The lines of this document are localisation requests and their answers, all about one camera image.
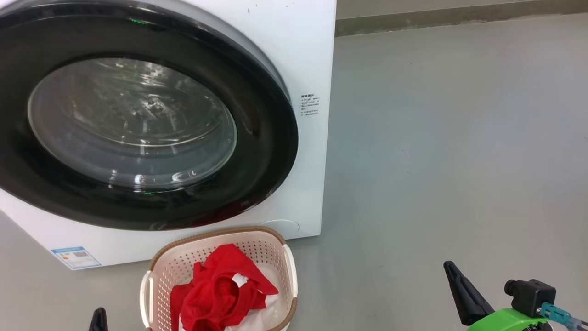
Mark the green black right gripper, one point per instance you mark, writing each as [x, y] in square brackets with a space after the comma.
[505, 322]

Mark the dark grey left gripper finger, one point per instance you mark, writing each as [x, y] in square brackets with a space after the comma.
[98, 322]

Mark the plain red garment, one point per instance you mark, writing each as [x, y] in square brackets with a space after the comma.
[216, 294]

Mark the black round glass washer door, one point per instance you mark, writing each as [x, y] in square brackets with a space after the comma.
[266, 151]

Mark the cream basket with brown rim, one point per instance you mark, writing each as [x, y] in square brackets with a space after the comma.
[179, 262]

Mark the white front-load washing machine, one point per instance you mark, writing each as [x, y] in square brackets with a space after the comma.
[308, 184]

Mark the blue energy label sticker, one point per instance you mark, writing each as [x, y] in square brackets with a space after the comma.
[76, 257]

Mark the round white filter cover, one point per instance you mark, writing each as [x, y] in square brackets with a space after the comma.
[281, 227]

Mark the small black text sticker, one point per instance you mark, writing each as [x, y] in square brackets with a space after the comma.
[310, 105]

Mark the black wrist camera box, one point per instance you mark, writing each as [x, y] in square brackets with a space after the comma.
[533, 296]

